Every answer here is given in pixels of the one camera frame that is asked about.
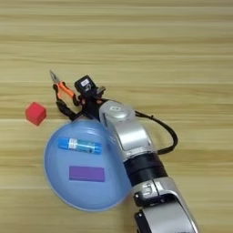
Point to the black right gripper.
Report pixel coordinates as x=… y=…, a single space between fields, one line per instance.
x=91 y=106

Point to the orange black needle-nose pliers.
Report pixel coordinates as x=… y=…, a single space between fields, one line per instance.
x=64 y=88

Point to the red cube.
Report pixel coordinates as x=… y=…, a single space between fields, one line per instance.
x=35 y=113

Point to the blue glue stick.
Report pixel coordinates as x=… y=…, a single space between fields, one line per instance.
x=79 y=145

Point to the purple rectangular block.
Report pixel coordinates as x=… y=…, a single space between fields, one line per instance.
x=86 y=174

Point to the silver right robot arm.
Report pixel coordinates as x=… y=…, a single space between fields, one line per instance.
x=133 y=136

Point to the small black box white label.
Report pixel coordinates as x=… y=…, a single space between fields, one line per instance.
x=85 y=85

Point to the light blue round plate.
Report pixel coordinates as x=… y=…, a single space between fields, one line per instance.
x=60 y=188

